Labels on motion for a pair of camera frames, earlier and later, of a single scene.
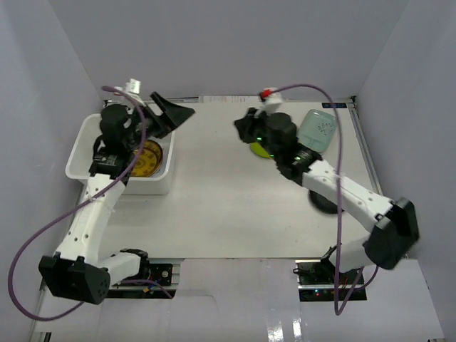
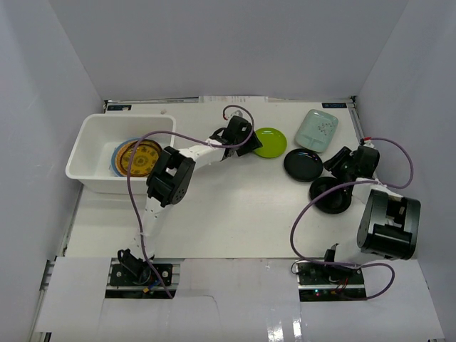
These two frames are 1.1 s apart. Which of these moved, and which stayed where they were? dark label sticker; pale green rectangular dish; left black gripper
Moved: left black gripper
Stayed: dark label sticker; pale green rectangular dish
